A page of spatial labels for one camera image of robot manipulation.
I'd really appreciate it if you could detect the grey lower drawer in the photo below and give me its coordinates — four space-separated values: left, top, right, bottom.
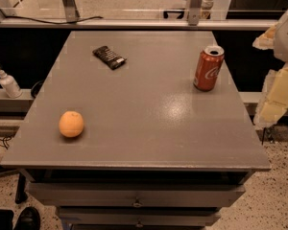
57 207 220 227

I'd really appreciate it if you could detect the grey metal bracket left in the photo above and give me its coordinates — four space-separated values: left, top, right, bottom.
61 0 80 23

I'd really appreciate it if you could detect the grey top drawer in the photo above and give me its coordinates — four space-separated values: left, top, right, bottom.
28 183 245 208

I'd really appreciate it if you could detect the black shoe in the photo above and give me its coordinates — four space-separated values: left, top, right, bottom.
13 207 40 230

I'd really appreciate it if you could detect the grey metal bracket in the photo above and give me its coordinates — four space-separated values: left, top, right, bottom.
61 0 80 23
188 0 203 26

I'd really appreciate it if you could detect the black rxbar chocolate wrapper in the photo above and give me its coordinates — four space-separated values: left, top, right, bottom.
92 46 126 70

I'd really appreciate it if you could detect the grey drawer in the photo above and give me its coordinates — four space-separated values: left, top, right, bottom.
57 207 220 227
28 183 245 208

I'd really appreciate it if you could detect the black cable on shelf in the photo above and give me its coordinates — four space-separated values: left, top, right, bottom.
0 13 104 25

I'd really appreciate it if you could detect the orange fruit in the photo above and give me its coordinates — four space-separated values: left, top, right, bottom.
59 111 84 138

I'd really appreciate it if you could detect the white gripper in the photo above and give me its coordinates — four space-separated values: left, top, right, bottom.
252 10 288 129

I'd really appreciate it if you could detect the red coca-cola can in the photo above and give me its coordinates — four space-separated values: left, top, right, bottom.
194 45 225 91

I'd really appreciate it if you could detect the grey metal bracket right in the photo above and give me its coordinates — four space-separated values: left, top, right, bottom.
188 0 203 26

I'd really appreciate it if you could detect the white pump bottle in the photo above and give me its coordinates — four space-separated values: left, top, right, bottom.
0 67 22 99

